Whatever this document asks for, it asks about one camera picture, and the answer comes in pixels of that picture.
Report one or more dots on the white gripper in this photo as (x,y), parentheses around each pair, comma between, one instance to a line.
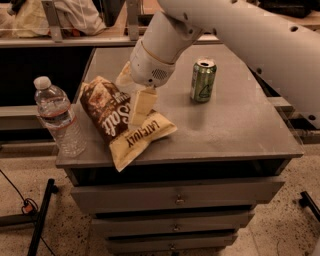
(147,68)

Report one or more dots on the brown chip bag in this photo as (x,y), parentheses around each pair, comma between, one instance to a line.
(109,109)

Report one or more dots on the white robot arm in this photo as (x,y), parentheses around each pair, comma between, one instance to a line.
(284,54)

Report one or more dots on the clear plastic water bottle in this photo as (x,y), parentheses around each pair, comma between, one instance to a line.
(55,112)

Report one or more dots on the green soda can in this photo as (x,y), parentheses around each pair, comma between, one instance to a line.
(203,77)

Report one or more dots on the white cloth on shelf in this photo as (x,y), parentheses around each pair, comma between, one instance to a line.
(37,18)

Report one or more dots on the top grey drawer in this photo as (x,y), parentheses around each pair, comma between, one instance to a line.
(176,194)

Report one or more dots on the grey drawer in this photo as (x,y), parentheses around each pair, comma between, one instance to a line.
(172,223)
(170,243)
(176,194)

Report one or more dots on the grey metal drawer cabinet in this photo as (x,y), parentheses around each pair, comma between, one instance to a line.
(236,134)

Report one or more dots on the middle grey drawer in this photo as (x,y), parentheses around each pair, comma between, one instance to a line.
(172,223)

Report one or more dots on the bottom grey drawer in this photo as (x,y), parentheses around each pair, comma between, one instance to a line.
(170,243)

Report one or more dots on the black stand leg left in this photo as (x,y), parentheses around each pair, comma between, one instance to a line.
(34,214)

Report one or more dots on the black object top right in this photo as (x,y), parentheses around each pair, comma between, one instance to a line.
(291,8)

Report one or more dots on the black stand foot right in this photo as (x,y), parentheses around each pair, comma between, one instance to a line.
(307,201)

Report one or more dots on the grey metal shelf rail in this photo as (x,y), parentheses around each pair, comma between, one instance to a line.
(66,38)

